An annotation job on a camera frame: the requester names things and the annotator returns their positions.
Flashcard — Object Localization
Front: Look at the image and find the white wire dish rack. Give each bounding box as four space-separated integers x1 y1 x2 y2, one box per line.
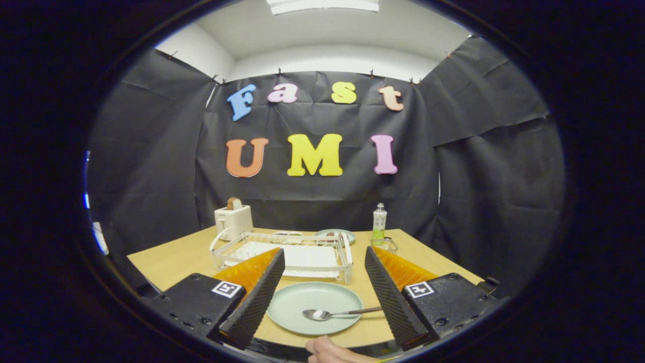
209 231 353 285

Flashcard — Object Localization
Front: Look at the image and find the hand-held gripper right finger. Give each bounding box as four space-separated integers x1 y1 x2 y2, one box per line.
364 246 502 351

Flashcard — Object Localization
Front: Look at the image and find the green tea bottle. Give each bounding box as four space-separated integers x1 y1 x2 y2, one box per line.
372 203 388 246

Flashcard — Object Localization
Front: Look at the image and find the wooden-handled metal spoon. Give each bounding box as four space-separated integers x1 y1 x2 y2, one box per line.
302 306 384 322

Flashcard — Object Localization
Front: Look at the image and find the small wire basket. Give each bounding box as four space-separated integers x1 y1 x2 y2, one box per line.
371 238 399 255

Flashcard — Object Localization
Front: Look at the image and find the white toaster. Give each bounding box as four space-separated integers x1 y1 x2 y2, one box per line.
214 204 254 241

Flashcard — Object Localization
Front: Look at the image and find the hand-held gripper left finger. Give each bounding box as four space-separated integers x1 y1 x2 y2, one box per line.
143 247 286 351

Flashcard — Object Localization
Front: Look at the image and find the ceiling light panel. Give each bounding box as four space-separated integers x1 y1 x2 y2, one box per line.
266 0 379 16

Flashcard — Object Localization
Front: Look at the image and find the pale green plate with meat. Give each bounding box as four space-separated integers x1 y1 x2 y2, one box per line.
315 229 356 246

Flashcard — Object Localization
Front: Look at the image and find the white toaster cable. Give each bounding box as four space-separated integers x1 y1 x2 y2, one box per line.
209 227 233 253

